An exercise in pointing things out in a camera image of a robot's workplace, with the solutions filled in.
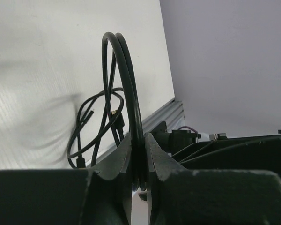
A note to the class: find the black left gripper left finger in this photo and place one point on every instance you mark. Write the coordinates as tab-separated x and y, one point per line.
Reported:
100	195

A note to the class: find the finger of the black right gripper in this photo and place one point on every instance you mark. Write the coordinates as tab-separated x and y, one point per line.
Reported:
247	153

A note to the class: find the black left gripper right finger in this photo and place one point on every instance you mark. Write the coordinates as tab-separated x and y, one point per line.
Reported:
181	196

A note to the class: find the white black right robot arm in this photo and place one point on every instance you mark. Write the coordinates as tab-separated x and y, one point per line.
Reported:
176	140

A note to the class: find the aluminium frame rail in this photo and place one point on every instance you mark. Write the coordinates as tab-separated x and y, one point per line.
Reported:
172	113

